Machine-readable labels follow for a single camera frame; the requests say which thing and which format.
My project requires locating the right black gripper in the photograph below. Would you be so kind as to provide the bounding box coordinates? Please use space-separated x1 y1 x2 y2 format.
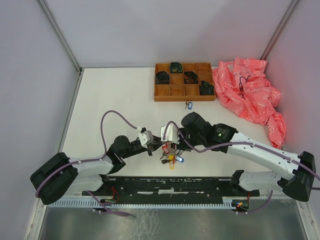
170 127 205 152

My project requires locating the keyring bunch with red opener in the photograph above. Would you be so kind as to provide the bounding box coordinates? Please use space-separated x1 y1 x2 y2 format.
159 141 185 170

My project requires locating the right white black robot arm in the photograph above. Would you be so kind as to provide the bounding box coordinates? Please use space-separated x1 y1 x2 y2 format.
178 112 316 202

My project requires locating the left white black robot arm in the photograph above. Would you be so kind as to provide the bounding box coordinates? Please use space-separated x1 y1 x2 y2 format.
30 133 163 205

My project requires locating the key with blue tag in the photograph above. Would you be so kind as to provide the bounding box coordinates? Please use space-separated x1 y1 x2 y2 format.
185 101 193 110

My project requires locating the black item right compartment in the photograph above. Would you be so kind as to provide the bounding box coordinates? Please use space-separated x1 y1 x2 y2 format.
199 80 214 96

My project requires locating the black item compartment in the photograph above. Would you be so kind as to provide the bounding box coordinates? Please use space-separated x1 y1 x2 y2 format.
199 80 214 96
169 62 184 74
155 71 170 85
183 71 199 84

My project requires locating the wooden compartment tray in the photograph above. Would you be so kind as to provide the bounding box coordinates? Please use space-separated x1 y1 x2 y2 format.
153 62 216 102

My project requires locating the black item left compartment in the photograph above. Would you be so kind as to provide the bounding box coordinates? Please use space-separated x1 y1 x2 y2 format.
155 71 170 85

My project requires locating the black item middle compartment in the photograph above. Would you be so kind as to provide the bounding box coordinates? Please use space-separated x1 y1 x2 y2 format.
183 71 199 84

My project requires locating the black item top compartment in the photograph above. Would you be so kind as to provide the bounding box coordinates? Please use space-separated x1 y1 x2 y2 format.
169 62 184 74

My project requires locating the pink plastic bag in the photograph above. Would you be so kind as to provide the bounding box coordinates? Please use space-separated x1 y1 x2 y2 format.
212 57 287 149

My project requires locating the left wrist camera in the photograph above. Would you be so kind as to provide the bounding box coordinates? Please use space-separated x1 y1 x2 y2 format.
137 126 154 148

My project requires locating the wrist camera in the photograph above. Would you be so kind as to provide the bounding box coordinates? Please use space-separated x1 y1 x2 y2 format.
137 126 154 148
160 123 180 144

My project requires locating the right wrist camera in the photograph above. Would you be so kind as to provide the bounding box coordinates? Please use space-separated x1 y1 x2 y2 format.
160 123 180 144

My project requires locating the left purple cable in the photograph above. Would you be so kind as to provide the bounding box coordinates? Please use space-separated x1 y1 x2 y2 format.
34 110 143 217

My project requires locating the purple cable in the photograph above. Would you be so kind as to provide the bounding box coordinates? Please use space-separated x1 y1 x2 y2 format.
162 121 320 216
34 110 143 217

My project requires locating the white slotted cable duct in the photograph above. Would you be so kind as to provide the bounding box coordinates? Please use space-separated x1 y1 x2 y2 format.
47 197 244 210

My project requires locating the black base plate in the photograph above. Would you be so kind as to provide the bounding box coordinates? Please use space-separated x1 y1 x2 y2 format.
92 176 260 204

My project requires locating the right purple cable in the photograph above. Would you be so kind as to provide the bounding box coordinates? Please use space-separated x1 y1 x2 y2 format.
162 121 320 216

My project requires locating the aluminium frame rail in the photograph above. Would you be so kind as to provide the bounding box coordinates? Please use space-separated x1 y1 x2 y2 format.
37 0 83 73

